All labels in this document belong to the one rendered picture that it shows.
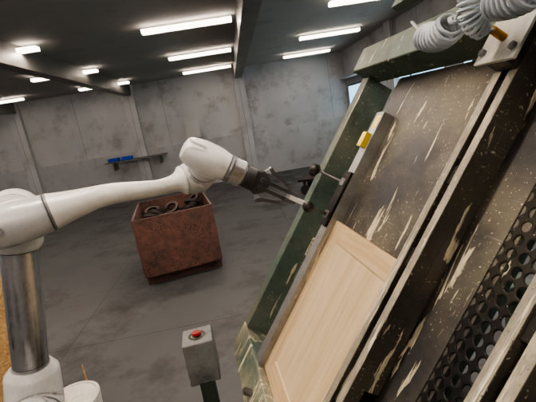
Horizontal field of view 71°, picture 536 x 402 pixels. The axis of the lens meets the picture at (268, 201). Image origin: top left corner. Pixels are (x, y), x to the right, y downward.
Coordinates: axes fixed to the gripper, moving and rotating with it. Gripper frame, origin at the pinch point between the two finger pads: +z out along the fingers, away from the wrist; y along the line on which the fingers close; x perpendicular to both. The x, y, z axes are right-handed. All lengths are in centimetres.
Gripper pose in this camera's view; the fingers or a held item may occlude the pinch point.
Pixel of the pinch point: (296, 199)
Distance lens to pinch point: 128.4
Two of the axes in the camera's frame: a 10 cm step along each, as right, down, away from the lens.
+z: 8.8, 4.0, 2.6
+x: 1.9, 1.9, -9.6
